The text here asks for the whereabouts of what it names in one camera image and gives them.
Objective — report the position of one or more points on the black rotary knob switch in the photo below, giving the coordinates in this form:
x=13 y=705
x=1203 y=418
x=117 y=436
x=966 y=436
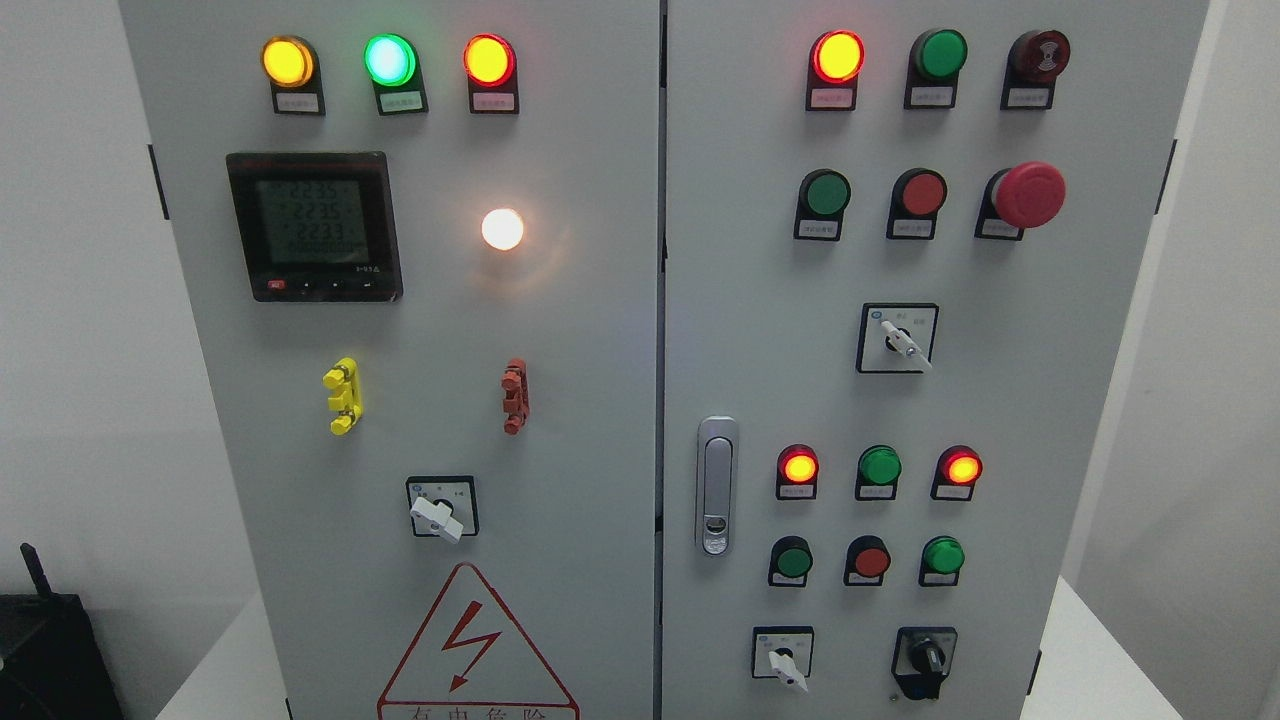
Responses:
x=922 y=660

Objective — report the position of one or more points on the red terminal block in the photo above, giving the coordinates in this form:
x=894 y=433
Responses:
x=516 y=400

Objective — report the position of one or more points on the lit red light lower left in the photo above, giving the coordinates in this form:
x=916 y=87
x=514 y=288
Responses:
x=797 y=470

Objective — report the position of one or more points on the white lit indicator light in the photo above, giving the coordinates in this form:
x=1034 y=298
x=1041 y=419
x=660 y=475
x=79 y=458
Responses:
x=503 y=229

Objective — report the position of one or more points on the green push button upper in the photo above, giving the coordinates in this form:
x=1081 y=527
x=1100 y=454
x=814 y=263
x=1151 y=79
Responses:
x=822 y=199

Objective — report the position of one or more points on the green push button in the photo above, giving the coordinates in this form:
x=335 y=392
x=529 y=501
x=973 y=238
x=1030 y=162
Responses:
x=943 y=557
x=822 y=199
x=791 y=562

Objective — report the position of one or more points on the green push button lower left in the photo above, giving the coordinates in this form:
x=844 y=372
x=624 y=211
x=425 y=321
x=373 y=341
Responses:
x=791 y=562

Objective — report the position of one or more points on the left grey cabinet door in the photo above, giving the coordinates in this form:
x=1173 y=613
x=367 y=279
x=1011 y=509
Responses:
x=567 y=506

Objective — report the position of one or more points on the grey cabinet door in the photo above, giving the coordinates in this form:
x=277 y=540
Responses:
x=567 y=506
x=765 y=328

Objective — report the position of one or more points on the green light lower middle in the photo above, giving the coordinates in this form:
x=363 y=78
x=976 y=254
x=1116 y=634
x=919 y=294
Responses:
x=878 y=473

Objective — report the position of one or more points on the right grey cabinet door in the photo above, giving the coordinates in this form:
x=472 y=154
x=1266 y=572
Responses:
x=765 y=328

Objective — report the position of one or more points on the yellow terminal block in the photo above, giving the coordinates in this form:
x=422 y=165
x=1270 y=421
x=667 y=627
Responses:
x=345 y=397

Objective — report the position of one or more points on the red push button lower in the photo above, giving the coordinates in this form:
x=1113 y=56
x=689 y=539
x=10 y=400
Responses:
x=867 y=560

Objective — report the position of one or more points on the red push button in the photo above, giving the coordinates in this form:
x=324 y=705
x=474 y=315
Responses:
x=867 y=560
x=915 y=202

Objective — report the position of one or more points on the red push button upper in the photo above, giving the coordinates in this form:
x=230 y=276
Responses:
x=915 y=202

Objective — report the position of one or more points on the lit red indicator light left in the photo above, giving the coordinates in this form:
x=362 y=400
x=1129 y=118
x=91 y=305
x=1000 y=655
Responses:
x=490 y=65

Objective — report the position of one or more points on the lit red light lower right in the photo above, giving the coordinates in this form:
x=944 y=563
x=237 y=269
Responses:
x=956 y=474

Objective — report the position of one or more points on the red electrical warning triangle sticker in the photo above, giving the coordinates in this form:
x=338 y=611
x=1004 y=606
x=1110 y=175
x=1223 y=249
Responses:
x=471 y=659

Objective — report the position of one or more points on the black digital power meter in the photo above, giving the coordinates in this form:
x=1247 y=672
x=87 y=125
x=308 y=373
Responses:
x=317 y=226

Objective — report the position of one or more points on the green push button lower right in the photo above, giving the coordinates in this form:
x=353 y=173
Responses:
x=943 y=557

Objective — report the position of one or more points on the lit red light top right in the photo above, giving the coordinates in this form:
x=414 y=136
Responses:
x=834 y=66

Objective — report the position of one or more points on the lit green indicator light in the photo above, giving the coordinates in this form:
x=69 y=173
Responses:
x=393 y=66

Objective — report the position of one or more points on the green light top right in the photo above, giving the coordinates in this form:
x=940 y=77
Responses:
x=934 y=63

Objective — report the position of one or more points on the red emergency stop mushroom button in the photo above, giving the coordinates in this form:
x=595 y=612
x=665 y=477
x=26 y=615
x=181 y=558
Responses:
x=1019 y=198

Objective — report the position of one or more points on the yellow indicator light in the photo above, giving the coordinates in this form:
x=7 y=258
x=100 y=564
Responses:
x=294 y=75

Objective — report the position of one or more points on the dark red buzzer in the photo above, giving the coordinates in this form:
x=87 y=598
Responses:
x=1033 y=64

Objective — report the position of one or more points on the black device with antenna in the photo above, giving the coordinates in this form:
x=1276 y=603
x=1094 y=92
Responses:
x=52 y=663

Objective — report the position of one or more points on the silver door handle lock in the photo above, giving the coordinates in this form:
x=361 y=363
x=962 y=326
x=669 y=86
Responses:
x=716 y=471

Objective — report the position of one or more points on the white selector switch left door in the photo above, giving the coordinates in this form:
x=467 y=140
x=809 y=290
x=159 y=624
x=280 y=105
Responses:
x=443 y=507

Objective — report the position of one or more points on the white selector switch upper right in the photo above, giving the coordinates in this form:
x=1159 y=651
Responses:
x=896 y=338

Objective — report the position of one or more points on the white selector switch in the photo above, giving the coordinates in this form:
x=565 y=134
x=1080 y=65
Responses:
x=783 y=653
x=896 y=338

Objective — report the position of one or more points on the white selector switch bottom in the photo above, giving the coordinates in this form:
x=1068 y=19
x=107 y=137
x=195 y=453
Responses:
x=783 y=653

